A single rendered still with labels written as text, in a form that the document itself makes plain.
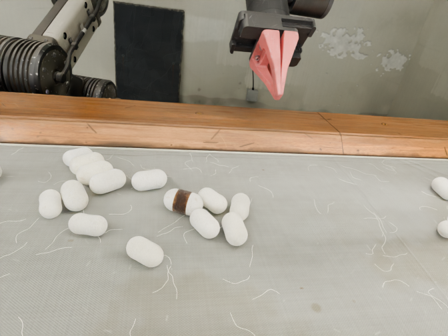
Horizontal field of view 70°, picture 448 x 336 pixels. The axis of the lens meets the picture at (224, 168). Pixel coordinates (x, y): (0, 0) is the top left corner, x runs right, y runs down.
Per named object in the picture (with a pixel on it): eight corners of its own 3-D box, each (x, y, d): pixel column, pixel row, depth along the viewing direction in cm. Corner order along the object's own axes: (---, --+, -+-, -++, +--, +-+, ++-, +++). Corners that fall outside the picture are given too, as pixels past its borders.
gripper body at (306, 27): (318, 30, 40) (310, -15, 43) (240, 21, 38) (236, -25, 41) (297, 63, 46) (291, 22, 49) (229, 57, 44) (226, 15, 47)
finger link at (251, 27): (308, 83, 37) (297, 19, 40) (249, 79, 35) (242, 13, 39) (286, 111, 43) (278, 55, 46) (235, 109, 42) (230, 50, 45)
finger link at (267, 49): (327, 84, 37) (315, 21, 40) (269, 80, 36) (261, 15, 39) (303, 113, 44) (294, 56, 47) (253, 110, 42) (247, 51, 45)
